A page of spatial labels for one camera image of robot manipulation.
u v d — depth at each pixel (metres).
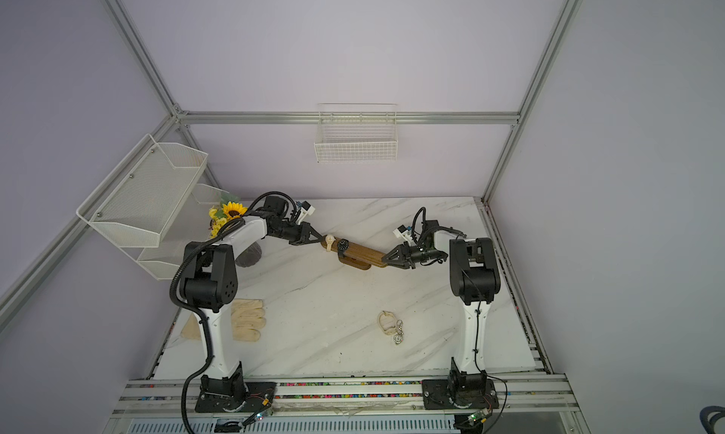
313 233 0.93
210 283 0.55
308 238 0.91
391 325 0.86
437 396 0.73
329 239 0.96
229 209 0.85
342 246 0.95
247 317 0.86
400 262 0.88
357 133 0.95
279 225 0.83
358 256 0.95
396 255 0.91
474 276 0.58
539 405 0.73
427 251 0.87
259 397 0.73
